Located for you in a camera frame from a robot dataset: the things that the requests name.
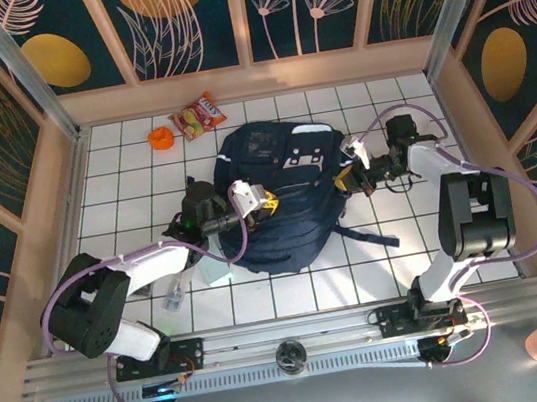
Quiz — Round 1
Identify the navy blue backpack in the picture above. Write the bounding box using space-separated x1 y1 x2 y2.
204 102 403 284

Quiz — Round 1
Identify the light blue pencil case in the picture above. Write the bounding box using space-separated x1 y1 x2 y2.
194 231 235 289

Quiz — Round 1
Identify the clear plastic pen packet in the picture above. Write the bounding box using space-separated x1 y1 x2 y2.
158 271 190 313

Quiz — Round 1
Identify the red yellow snack bag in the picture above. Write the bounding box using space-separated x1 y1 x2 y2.
164 89 231 146

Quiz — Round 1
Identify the small orange cup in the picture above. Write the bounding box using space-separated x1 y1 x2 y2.
145 124 177 153

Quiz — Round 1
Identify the black round knob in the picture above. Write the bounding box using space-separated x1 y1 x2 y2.
272 337 310 377

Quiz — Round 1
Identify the right black controller box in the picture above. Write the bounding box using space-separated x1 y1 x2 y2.
416 326 479 371

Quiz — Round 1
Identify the black controller box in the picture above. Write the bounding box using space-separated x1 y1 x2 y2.
416 326 479 371
139 377 188 402

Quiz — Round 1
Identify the left black controller box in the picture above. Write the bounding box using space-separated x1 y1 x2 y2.
139 377 188 402

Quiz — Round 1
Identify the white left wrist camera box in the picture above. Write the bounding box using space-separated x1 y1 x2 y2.
227 175 271 217

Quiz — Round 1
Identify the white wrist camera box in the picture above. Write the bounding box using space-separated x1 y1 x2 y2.
227 175 271 217
339 133 372 174

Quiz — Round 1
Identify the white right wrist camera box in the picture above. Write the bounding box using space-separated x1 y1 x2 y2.
339 133 372 174

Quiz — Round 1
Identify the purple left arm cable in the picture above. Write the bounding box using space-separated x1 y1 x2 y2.
25 184 273 402

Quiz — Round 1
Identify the aluminium mounting rail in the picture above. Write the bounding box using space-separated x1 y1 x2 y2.
15 275 537 400

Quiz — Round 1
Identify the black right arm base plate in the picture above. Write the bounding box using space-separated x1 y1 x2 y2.
374 291 470 341

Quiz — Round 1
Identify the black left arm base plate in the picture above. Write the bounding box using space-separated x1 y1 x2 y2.
112 335 209 384

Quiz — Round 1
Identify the slotted metal cable tray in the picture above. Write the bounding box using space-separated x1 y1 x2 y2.
42 339 425 402

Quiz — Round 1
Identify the aluminium frame post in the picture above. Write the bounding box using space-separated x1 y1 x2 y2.
412 0 518 83
0 0 84 151

